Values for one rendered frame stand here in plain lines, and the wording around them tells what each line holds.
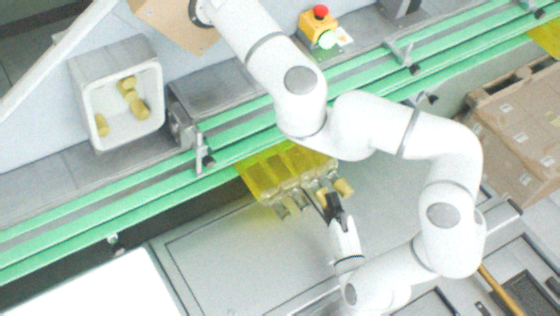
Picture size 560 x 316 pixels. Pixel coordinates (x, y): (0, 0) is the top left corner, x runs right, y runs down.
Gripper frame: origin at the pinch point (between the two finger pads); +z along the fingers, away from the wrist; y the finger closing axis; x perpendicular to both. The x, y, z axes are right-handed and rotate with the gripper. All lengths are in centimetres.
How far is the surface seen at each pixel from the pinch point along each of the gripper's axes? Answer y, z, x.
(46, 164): 10, 19, 65
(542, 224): -335, 92, -275
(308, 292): -10.5, -17.3, 9.1
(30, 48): -14, 78, 74
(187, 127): 17.8, 17.3, 31.5
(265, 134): 6.4, 19.1, 12.3
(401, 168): -18.6, 15.4, -29.0
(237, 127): 14.4, 17.3, 19.9
